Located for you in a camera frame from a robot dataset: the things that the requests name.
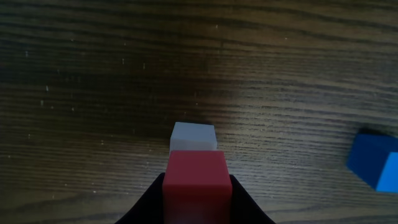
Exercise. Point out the blue cube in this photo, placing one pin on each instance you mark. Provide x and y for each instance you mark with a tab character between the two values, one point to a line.
370	158

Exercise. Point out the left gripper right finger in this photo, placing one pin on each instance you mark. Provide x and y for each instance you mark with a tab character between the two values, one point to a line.
245	210

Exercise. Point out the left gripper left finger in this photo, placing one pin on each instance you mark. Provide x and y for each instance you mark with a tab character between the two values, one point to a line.
149	208

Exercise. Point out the orange cube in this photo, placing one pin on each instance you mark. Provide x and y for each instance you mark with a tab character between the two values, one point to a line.
196	180

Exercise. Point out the white cube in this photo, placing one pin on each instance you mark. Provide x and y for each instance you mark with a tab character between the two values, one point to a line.
192	137

